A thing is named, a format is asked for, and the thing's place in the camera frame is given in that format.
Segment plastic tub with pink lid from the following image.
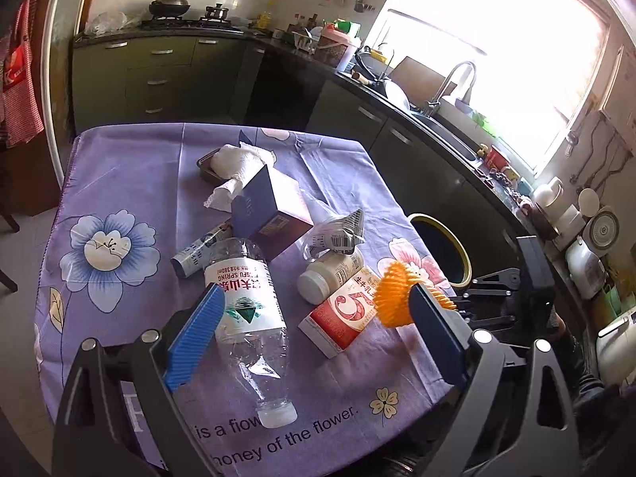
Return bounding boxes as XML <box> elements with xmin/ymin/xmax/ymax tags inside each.
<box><xmin>318</xmin><ymin>27</ymin><xmax>361</xmax><ymax>69</ymax></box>

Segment crumpled silver wrapper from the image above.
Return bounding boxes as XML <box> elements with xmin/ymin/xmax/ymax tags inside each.
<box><xmin>303</xmin><ymin>209</ymin><xmax>366</xmax><ymax>262</ymax></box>

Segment kitchen window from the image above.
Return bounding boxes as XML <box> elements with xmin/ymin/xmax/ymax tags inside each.
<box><xmin>368</xmin><ymin>0</ymin><xmax>613</xmax><ymax>176</ymax></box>

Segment clear plastic water bottle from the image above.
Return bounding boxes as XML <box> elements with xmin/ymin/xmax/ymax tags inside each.
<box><xmin>204</xmin><ymin>237</ymin><xmax>299</xmax><ymax>429</ymax></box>

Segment white rice cooker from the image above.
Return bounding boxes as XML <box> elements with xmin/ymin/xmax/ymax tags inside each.
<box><xmin>565</xmin><ymin>236</ymin><xmax>607</xmax><ymax>287</ymax></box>

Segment white round lid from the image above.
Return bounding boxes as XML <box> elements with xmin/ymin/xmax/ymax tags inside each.
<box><xmin>578</xmin><ymin>188</ymin><xmax>601</xmax><ymax>217</ymax></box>

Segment steel kitchen sink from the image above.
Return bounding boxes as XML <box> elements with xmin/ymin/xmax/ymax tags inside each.
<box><xmin>412</xmin><ymin>109</ymin><xmax>480</xmax><ymax>162</ymax></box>

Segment red and white carton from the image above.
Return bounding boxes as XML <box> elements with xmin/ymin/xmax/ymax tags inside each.
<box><xmin>298</xmin><ymin>266</ymin><xmax>383</xmax><ymax>359</ymax></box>

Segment black frying pan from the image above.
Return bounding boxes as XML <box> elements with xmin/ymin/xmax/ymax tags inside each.
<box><xmin>355</xmin><ymin>50</ymin><xmax>393</xmax><ymax>86</ymax></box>

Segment person's right forearm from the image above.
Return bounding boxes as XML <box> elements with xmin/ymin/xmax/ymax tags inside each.
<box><xmin>566</xmin><ymin>330</ymin><xmax>629</xmax><ymax>411</ymax></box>

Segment white square container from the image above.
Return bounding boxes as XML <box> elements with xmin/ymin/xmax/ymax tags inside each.
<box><xmin>553</xmin><ymin>204</ymin><xmax>587</xmax><ymax>252</ymax></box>

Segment white pill bottle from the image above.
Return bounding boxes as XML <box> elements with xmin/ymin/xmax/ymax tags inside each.
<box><xmin>297</xmin><ymin>251</ymin><xmax>366</xmax><ymax>305</ymax></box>

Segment steel kitchen faucet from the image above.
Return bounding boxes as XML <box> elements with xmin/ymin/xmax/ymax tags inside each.
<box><xmin>425</xmin><ymin>61</ymin><xmax>478</xmax><ymax>116</ymax></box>

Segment round white fan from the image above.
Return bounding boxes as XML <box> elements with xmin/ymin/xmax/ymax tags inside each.
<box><xmin>584</xmin><ymin>206</ymin><xmax>620</xmax><ymax>255</ymax></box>

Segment red tin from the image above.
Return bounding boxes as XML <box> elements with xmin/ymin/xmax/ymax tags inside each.
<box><xmin>484</xmin><ymin>145</ymin><xmax>508</xmax><ymax>171</ymax></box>

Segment white bowl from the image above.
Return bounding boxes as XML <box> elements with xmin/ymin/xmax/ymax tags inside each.
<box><xmin>385</xmin><ymin>82</ymin><xmax>411</xmax><ymax>111</ymax></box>

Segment white tissue paper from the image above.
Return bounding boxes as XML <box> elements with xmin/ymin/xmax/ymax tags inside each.
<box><xmin>203</xmin><ymin>143</ymin><xmax>276</xmax><ymax>212</ymax></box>

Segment blue and maroon box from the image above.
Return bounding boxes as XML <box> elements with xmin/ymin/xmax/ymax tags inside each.
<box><xmin>231</xmin><ymin>163</ymin><xmax>314</xmax><ymax>262</ymax></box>

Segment clear plastic bag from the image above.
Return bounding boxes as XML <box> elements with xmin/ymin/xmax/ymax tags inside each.
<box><xmin>84</xmin><ymin>10</ymin><xmax>142</xmax><ymax>35</ymax></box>

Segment gas stove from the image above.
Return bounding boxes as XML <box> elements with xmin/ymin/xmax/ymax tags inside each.
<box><xmin>140</xmin><ymin>16</ymin><xmax>237</xmax><ymax>29</ymax></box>

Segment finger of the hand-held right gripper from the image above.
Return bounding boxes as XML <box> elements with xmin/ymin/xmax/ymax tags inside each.
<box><xmin>444</xmin><ymin>295</ymin><xmax>518</xmax><ymax>333</ymax></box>
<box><xmin>469</xmin><ymin>267</ymin><xmax>521</xmax><ymax>293</ymax></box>

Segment dark small tray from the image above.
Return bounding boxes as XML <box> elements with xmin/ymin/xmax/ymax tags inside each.
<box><xmin>197</xmin><ymin>151</ymin><xmax>225</xmax><ymax>183</ymax></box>

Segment wooden cutting board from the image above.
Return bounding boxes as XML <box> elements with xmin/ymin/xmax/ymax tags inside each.
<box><xmin>390</xmin><ymin>56</ymin><xmax>448</xmax><ymax>96</ymax></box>

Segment red checkered apron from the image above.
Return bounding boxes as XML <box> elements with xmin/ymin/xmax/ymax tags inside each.
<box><xmin>0</xmin><ymin>0</ymin><xmax>45</xmax><ymax>147</ymax></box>

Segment yellow rimmed trash bin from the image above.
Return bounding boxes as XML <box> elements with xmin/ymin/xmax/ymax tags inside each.
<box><xmin>407</xmin><ymin>213</ymin><xmax>474</xmax><ymax>289</ymax></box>

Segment blue and white tube packet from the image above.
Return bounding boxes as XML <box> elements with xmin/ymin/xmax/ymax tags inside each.
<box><xmin>170</xmin><ymin>221</ymin><xmax>234</xmax><ymax>279</ymax></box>

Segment orange spiky ball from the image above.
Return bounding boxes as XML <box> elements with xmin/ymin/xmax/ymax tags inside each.
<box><xmin>374</xmin><ymin>261</ymin><xmax>457</xmax><ymax>329</ymax></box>

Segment white kettle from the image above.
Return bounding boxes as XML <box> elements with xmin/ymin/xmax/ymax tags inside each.
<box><xmin>533</xmin><ymin>176</ymin><xmax>565</xmax><ymax>207</ymax></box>

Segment black wok with lid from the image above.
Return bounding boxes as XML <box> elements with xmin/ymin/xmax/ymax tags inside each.
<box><xmin>148</xmin><ymin>0</ymin><xmax>191</xmax><ymax>19</ymax></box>

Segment purple floral tablecloth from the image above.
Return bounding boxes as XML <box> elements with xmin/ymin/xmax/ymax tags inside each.
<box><xmin>34</xmin><ymin>122</ymin><xmax>460</xmax><ymax>477</ymax></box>

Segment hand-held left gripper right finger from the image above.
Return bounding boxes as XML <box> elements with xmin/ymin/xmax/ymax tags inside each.
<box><xmin>407</xmin><ymin>282</ymin><xmax>583</xmax><ymax>477</ymax></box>

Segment green kitchen cabinets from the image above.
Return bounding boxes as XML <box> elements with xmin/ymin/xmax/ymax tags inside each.
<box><xmin>71</xmin><ymin>30</ymin><xmax>547</xmax><ymax>264</ymax></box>

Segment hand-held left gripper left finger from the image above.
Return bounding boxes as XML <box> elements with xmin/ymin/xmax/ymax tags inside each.
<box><xmin>52</xmin><ymin>282</ymin><xmax>227</xmax><ymax>477</ymax></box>

